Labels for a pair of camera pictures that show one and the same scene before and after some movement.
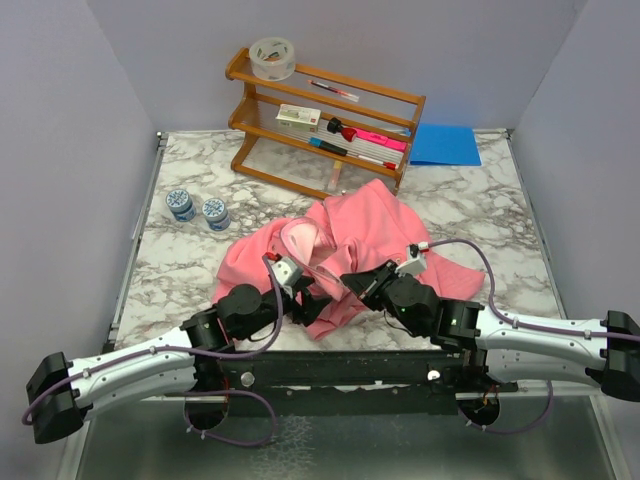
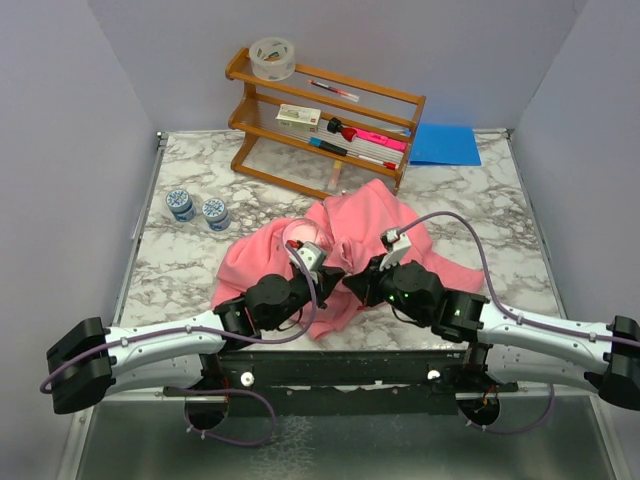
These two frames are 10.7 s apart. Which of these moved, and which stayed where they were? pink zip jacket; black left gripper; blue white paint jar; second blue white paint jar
Moved: black left gripper
Stayed: second blue white paint jar; blue white paint jar; pink zip jacket
